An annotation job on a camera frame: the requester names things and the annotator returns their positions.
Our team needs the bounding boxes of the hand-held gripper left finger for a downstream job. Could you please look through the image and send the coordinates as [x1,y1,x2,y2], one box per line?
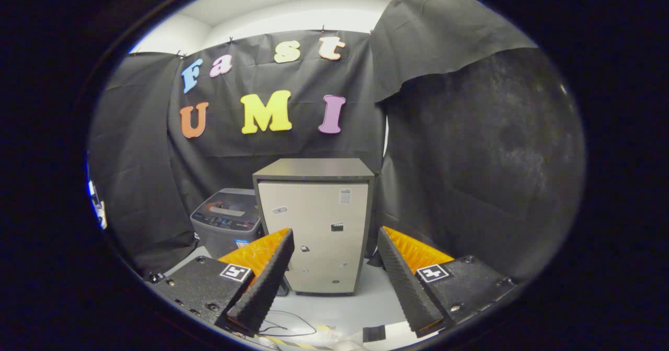
[149,228,296,337]

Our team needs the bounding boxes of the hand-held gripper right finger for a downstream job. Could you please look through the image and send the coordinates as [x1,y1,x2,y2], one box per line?
[377,226,518,338]

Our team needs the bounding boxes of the grey washing machine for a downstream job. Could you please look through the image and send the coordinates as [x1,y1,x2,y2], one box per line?
[190,207,290,297]

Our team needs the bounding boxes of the yellow and black floor tape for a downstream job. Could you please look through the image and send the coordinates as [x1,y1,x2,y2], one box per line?
[261,335,320,351]

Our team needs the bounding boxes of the beige cabinet with grey top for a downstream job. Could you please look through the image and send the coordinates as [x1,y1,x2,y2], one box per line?
[252,158,375,295]

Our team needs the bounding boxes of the black backdrop cloth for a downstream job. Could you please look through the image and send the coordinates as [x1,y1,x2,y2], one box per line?
[88,0,586,281]

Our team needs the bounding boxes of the white and blue equipment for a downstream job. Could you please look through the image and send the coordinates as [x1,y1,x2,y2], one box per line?
[86,178,108,230]

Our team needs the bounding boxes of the thin black floor cable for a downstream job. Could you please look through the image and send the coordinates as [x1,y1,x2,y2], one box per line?
[258,310,318,338]

